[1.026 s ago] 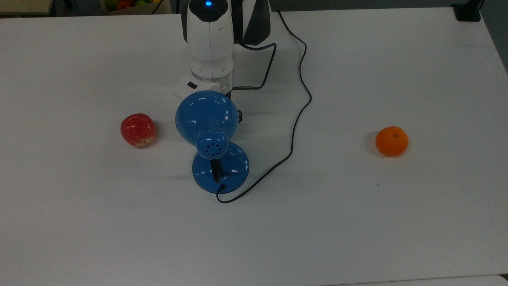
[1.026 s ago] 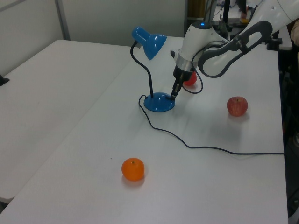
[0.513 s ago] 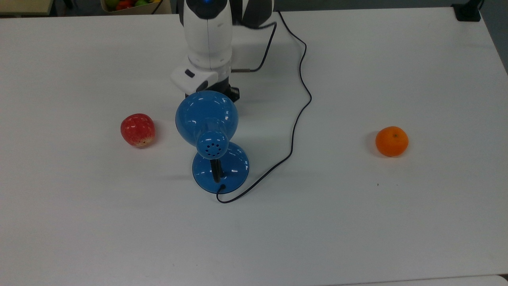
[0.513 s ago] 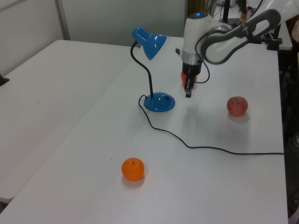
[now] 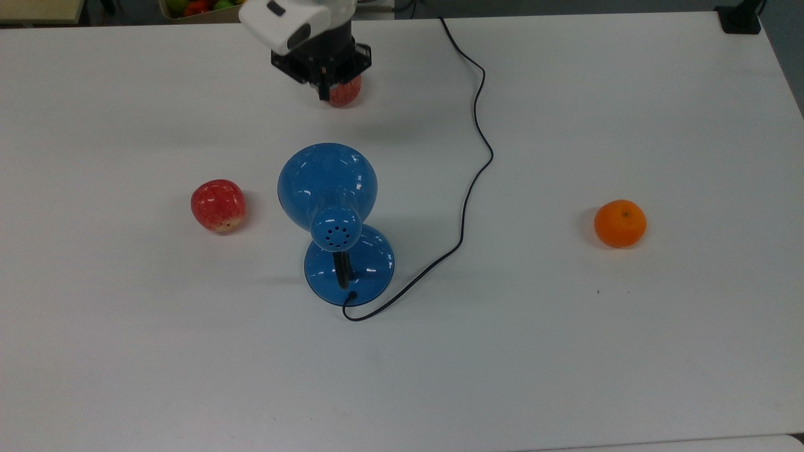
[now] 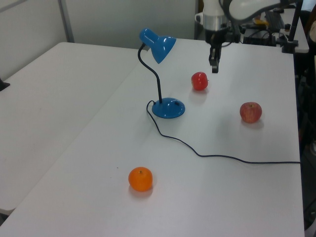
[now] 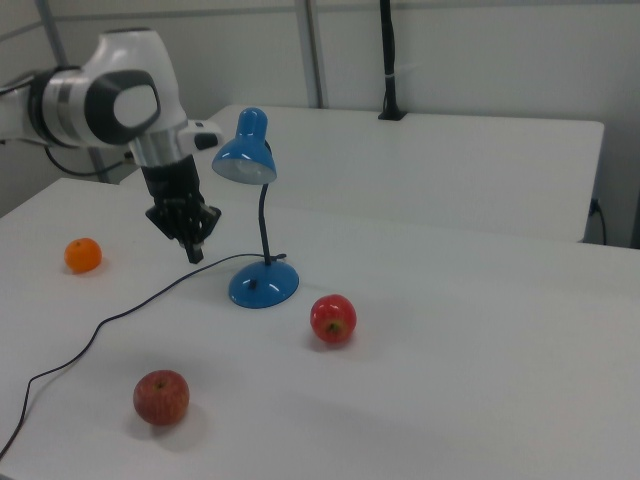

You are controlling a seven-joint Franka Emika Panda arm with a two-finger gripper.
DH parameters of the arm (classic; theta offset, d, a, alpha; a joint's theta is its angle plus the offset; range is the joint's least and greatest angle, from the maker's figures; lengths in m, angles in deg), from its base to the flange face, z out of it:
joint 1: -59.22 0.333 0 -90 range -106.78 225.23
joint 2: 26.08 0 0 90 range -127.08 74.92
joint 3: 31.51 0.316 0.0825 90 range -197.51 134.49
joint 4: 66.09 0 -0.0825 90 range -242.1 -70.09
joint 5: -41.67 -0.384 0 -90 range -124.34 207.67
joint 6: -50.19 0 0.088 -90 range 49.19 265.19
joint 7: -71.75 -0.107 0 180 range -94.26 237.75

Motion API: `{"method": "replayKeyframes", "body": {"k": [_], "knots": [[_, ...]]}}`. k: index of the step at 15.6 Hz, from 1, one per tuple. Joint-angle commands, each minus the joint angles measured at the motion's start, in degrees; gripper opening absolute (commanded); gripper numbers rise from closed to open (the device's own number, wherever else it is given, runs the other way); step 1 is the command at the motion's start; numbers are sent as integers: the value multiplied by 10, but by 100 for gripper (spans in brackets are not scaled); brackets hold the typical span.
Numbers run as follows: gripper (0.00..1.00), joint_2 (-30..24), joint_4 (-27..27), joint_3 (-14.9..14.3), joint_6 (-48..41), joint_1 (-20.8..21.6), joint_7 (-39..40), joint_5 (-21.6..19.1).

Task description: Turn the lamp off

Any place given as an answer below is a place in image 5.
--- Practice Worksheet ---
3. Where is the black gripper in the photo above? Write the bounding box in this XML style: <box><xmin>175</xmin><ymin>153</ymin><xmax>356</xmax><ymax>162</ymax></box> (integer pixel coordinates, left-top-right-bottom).
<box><xmin>271</xmin><ymin>24</ymin><xmax>373</xmax><ymax>102</ymax></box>

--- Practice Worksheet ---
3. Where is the blue desk lamp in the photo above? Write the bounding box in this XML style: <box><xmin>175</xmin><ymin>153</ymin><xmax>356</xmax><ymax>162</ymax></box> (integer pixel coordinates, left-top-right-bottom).
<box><xmin>277</xmin><ymin>143</ymin><xmax>396</xmax><ymax>308</ymax></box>

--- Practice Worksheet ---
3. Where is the red apple with stem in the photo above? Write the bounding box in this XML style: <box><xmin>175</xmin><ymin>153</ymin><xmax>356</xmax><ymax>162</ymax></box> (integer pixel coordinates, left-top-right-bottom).
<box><xmin>329</xmin><ymin>74</ymin><xmax>363</xmax><ymax>108</ymax></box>

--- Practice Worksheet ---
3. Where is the cardboard box of fruit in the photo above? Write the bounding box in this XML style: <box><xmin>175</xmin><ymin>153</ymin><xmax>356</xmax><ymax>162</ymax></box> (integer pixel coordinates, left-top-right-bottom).
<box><xmin>158</xmin><ymin>0</ymin><xmax>249</xmax><ymax>24</ymax></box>

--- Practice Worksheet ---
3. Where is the red apple with yellow patch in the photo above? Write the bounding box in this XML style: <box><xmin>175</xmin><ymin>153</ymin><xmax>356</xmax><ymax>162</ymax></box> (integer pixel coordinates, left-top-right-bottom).
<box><xmin>190</xmin><ymin>179</ymin><xmax>247</xmax><ymax>234</ymax></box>

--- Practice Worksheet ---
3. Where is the light wooden table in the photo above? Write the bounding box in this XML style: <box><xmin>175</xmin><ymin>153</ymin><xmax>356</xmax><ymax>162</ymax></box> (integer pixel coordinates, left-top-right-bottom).
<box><xmin>0</xmin><ymin>0</ymin><xmax>86</xmax><ymax>26</ymax></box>

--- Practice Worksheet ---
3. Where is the orange mandarin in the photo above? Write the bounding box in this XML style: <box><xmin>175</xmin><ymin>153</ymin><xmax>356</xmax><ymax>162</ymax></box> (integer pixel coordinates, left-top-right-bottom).
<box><xmin>594</xmin><ymin>199</ymin><xmax>648</xmax><ymax>249</ymax></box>

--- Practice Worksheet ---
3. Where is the black table clamp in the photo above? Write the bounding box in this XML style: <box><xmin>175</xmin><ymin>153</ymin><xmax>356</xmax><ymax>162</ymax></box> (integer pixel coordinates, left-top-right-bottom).
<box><xmin>714</xmin><ymin>0</ymin><xmax>764</xmax><ymax>35</ymax></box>

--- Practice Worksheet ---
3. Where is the black lamp power cable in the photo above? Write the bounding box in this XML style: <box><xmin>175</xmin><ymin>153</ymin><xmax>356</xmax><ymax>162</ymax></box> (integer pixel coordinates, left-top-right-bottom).
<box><xmin>342</xmin><ymin>17</ymin><xmax>495</xmax><ymax>323</ymax></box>

